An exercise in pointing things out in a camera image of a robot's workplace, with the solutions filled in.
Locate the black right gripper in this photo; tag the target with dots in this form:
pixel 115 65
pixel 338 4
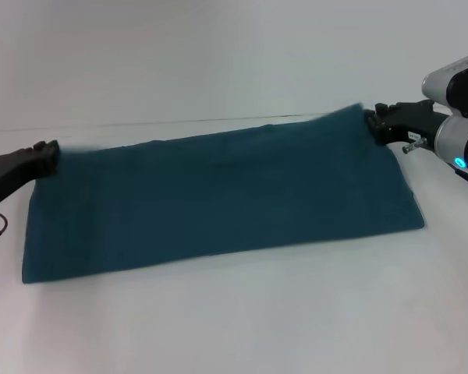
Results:
pixel 413 122

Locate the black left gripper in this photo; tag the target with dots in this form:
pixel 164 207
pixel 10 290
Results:
pixel 11 167

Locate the teal t-shirt with FREE print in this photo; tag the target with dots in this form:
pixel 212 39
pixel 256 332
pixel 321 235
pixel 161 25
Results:
pixel 218 195

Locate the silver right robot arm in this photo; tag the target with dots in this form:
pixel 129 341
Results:
pixel 460 142

